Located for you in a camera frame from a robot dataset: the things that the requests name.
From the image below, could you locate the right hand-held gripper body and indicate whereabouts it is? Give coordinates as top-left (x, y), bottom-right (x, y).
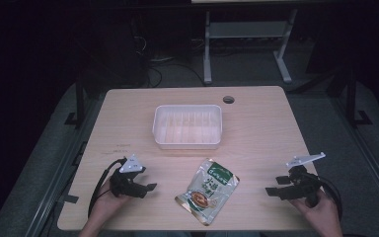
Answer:
top-left (285, 151), bottom-right (327, 209)

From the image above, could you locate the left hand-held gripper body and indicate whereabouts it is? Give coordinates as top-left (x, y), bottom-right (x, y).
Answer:
top-left (110, 153), bottom-right (147, 198)

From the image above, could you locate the green and white food packet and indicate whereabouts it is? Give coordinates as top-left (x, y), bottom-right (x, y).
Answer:
top-left (174, 158), bottom-right (241, 227)

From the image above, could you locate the white plastic container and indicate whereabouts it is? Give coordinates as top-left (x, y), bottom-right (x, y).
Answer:
top-left (152, 104), bottom-right (224, 146)

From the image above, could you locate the person's right hand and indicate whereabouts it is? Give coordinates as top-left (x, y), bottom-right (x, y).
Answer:
top-left (289, 189), bottom-right (342, 233)

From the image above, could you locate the person's left hand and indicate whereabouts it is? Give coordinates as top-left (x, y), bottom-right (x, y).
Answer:
top-left (90, 179), bottom-right (136, 225)

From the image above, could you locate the black metal stand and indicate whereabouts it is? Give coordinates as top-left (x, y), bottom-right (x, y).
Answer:
top-left (340, 63), bottom-right (373, 128)
top-left (63, 77), bottom-right (87, 130)

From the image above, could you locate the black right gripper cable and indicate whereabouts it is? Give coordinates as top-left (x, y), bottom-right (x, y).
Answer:
top-left (317, 176), bottom-right (343, 222)

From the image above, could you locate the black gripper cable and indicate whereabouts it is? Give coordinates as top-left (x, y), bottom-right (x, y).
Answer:
top-left (317, 176), bottom-right (343, 222)
top-left (87, 157), bottom-right (128, 219)

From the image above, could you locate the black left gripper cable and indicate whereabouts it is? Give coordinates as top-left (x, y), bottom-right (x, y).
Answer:
top-left (87, 157), bottom-right (128, 219)

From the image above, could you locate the black table side bracket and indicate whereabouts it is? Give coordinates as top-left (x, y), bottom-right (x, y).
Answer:
top-left (58, 194), bottom-right (80, 204)

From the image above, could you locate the metal floor rail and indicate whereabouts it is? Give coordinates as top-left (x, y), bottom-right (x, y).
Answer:
top-left (330, 97), bottom-right (379, 215)
top-left (29, 129), bottom-right (92, 237)

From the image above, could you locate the bundle of floor cables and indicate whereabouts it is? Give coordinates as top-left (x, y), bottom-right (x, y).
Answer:
top-left (129, 18), bottom-right (206, 89)

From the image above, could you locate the white metal desk frame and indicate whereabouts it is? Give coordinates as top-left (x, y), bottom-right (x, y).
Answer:
top-left (202, 8), bottom-right (299, 86)

